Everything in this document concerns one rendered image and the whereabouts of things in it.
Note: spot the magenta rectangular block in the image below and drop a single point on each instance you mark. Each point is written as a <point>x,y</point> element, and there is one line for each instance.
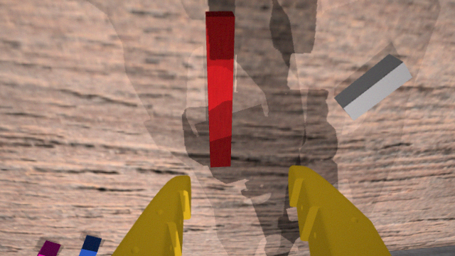
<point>49,249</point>

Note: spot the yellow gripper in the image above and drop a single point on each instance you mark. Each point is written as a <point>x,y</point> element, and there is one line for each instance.
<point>327,219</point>

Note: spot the blue cube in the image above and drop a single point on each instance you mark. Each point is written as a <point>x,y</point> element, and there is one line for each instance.
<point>90,246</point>

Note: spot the red rod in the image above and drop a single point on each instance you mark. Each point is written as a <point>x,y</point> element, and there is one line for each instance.
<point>220,34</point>

